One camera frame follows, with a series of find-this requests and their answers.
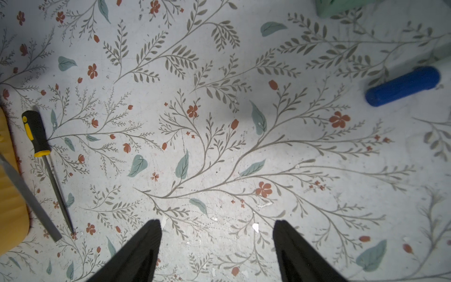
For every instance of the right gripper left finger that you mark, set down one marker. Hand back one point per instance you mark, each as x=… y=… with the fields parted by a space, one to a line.
x=136 y=260

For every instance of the green file organizer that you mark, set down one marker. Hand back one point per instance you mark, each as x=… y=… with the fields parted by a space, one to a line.
x=329 y=8

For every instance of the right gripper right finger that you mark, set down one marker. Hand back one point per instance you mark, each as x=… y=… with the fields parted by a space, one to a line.
x=298 y=260

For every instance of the blue marker pen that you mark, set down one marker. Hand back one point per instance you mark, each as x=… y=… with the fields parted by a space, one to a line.
x=420 y=79

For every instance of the yellow storage box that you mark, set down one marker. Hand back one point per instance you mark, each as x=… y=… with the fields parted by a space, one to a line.
x=14 y=213

